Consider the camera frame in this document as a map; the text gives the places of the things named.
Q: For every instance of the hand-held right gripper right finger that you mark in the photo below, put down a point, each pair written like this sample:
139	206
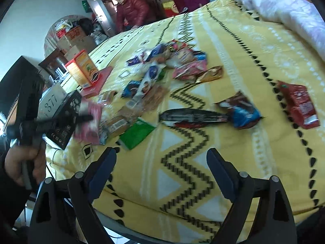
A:
221	170

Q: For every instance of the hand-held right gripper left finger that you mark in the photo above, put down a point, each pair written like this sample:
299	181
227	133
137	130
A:
101	172

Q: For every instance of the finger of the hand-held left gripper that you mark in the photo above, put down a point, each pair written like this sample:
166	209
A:
76	119

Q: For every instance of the pink snack packet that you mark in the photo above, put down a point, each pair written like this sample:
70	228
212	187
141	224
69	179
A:
88	132

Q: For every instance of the long black red snack packet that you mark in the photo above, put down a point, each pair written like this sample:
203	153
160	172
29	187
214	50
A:
193	115

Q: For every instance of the blue brown cookie packet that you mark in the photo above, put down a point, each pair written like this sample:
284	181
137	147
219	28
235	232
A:
241	111

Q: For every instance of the red snack packet green corner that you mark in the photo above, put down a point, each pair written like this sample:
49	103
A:
302	104

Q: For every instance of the person's left forearm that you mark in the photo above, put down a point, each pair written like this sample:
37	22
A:
10	203

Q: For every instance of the person's left hand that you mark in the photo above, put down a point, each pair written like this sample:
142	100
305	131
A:
15	162

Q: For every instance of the black box round pictures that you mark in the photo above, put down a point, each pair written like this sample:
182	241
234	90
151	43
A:
61	137

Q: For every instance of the white numbered card 377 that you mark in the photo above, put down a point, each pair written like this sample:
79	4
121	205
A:
50	101

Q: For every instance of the red flat box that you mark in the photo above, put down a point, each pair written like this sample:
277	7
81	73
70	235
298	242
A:
104	78

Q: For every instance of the orange carton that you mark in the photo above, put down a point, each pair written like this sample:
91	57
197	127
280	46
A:
81	66

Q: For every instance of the round grey board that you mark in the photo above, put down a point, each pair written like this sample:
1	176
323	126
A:
50	35

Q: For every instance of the cardboard box red print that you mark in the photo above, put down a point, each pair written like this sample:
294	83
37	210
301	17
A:
75	34

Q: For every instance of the white plastic bag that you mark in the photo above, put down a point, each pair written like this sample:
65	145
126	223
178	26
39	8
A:
63	25

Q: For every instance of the plain cardboard box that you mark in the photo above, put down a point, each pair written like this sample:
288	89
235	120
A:
86	44

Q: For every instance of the printed plastic bag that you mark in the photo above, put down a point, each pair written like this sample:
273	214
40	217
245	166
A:
100	36

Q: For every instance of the black bag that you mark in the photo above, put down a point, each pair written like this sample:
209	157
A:
86	25

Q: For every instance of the dark door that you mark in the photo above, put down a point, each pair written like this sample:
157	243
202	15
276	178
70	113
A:
99	7

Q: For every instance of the pile of mixed snack packets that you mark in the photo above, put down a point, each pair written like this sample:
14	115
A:
182	56

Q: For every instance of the red gift box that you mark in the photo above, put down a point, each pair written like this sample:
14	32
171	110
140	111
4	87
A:
170	10

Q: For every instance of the white rolled duvet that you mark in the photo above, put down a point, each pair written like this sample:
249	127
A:
292	10

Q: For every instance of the dark wooden frame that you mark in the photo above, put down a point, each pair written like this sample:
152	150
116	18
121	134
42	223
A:
49	63

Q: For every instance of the green wall sticker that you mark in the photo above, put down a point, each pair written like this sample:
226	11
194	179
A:
85	6

